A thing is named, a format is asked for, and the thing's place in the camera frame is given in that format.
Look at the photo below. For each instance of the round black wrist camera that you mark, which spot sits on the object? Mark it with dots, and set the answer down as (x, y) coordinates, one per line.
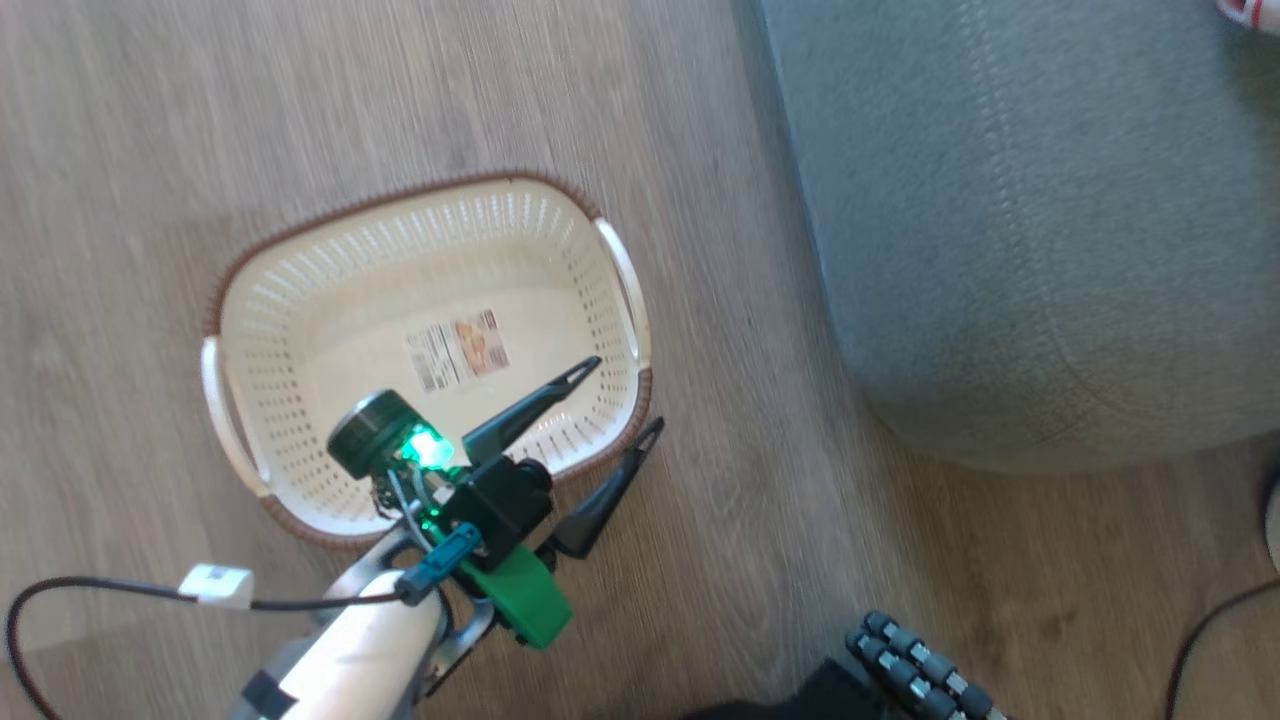
(370, 435)

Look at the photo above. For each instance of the left gripper black green body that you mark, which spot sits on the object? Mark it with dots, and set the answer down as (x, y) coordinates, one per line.
(500, 540)

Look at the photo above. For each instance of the printed sticker label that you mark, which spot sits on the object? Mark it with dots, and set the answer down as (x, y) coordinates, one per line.
(458, 350)

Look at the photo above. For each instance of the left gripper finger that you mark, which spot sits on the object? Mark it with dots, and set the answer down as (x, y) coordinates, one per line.
(605, 490)
(530, 410)

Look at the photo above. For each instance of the red and white garment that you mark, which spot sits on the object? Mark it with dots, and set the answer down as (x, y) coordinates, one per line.
(1255, 12)

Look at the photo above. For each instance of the cream laundry basket brown rim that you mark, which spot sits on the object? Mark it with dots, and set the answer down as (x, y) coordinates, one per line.
(380, 300)

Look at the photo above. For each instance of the robot base roller wheel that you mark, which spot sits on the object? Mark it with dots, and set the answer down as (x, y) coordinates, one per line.
(925, 670)

